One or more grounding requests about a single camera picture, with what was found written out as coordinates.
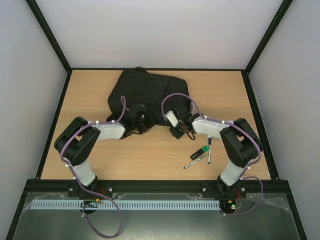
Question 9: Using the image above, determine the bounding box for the black student bag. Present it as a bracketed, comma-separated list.
[107, 67, 191, 126]

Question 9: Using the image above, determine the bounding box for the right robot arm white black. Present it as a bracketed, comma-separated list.
[163, 105, 264, 196]

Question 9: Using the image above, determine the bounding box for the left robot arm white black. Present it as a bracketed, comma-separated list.
[54, 103, 155, 187]

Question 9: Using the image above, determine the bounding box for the blue capped marker pen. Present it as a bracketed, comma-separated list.
[207, 135, 212, 164]

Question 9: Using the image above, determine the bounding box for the green black highlighter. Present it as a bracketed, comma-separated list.
[190, 145, 210, 160]

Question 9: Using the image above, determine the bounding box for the green capped marker pen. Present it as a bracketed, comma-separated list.
[183, 156, 205, 169]

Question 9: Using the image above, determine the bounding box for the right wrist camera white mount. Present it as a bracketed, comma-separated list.
[165, 110, 179, 128]

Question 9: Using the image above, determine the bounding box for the grey slotted cable duct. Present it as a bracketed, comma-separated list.
[30, 199, 221, 211]

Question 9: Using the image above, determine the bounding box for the black aluminium frame rail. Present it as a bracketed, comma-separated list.
[23, 179, 292, 199]

